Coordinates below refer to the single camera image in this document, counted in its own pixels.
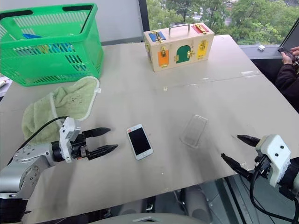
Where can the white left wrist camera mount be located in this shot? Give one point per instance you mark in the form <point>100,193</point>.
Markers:
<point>65,130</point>

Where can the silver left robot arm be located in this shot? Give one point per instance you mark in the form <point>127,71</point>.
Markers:
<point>23,161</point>

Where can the small white block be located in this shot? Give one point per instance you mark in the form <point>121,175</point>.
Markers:
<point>261,47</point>

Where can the person's left hand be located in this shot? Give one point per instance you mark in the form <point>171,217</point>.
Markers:
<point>287,58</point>

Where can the grey window ledge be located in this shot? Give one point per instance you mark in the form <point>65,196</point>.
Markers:
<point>252,52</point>

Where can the wooden lock box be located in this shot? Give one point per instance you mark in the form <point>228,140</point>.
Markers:
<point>184,40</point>

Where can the teal yellow packet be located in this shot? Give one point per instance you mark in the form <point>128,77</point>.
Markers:
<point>58,47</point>

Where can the white smartphone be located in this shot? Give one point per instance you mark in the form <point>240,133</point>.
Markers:
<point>139,141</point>
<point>194,130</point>

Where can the blue flat plastic item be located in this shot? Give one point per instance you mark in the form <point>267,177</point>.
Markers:
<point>31,36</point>

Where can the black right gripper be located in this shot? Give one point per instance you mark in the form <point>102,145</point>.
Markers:
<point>262,168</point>

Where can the green plastic basket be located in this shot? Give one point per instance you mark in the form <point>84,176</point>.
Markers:
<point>70,39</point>

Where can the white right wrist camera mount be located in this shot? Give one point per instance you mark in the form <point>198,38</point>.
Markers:
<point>275,149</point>

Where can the black window post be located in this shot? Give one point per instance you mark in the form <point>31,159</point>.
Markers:
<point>146,18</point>

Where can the small dark grey rounded shape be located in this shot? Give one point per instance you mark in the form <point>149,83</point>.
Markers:
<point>135,207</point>

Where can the large dark grey rounded shape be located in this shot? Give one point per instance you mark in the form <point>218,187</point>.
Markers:
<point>196,203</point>

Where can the light green towel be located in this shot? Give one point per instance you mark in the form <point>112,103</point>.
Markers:
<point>70,100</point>

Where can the dark slanted window frame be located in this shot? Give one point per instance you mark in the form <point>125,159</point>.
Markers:
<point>293,35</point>

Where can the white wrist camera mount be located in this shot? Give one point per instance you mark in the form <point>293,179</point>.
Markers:
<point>65,130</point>
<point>275,149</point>

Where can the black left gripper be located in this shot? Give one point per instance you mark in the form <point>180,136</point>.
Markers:
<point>80,149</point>

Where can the person's right hand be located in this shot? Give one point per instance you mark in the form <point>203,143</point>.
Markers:
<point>295,51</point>

